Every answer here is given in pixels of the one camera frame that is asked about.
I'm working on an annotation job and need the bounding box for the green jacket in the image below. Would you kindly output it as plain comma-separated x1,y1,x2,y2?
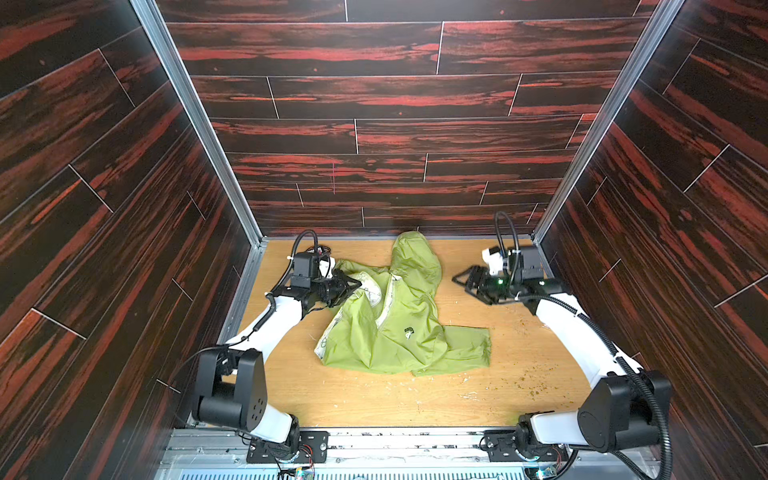
314,231,491,376

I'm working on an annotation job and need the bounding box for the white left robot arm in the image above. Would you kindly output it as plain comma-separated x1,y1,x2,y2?
192,269,362,451

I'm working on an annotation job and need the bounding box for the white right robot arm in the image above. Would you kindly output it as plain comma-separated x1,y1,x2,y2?
452,265,673,479

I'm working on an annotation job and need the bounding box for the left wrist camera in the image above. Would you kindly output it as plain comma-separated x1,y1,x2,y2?
290,251,335,288

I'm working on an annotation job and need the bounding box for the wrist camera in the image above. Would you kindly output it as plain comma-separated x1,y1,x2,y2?
481,245,545,281
290,251,335,288

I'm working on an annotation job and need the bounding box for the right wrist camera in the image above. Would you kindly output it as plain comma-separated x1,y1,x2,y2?
481,245,545,281

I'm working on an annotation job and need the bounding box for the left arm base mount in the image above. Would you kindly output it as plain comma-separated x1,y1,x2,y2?
246,417,330,464

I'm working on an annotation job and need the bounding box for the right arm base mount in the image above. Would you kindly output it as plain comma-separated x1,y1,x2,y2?
479,429,570,464

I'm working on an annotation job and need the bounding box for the aluminium front rail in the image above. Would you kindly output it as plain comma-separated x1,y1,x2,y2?
155,427,634,479

